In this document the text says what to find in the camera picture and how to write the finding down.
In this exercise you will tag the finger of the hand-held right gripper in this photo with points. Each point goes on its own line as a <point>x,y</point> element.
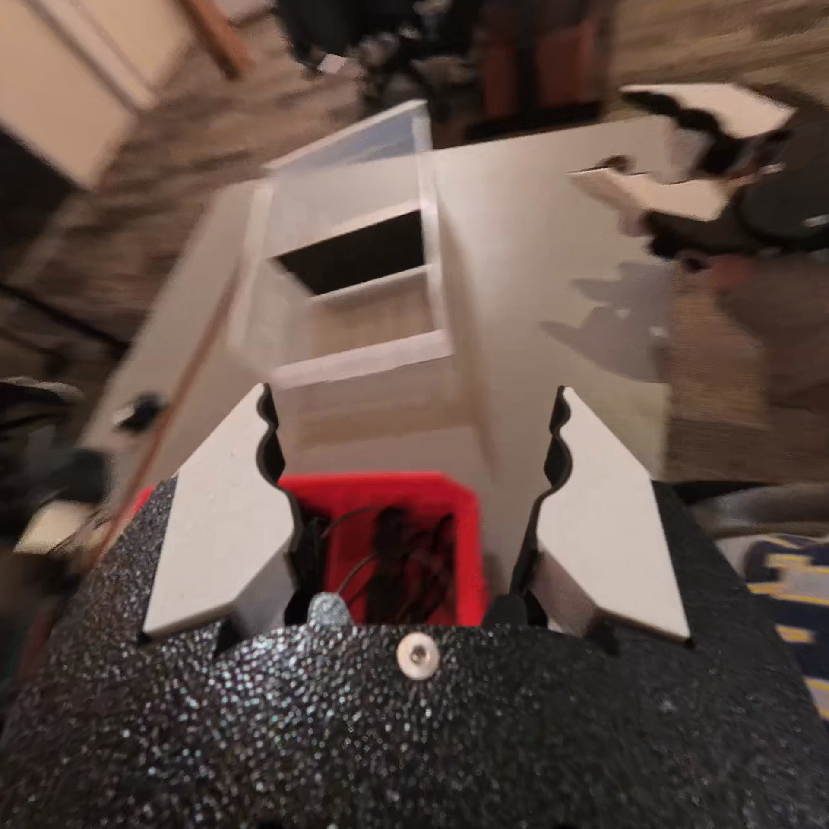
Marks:
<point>732,107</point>
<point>680,197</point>

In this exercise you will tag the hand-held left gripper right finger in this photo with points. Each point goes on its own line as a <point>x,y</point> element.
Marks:
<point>609,537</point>

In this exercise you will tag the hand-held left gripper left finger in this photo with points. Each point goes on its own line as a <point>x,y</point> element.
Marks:
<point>220,537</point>

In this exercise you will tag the red plastic bin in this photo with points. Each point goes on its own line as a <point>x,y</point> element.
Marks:
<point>466,518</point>

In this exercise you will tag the clear plastic bin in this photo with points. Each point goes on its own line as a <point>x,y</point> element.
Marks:
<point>362,188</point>

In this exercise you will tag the black battery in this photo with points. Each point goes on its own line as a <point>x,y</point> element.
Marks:
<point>139,413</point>

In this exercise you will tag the dark grey charger dock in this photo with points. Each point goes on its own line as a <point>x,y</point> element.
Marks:
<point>74,479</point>

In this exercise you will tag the person's patterned shirt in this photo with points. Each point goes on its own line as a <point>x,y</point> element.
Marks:
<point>790,583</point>

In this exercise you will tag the cream double door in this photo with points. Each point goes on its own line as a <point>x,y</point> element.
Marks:
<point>71,84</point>

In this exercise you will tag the wooden post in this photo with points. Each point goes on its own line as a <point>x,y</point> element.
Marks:
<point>217,35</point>

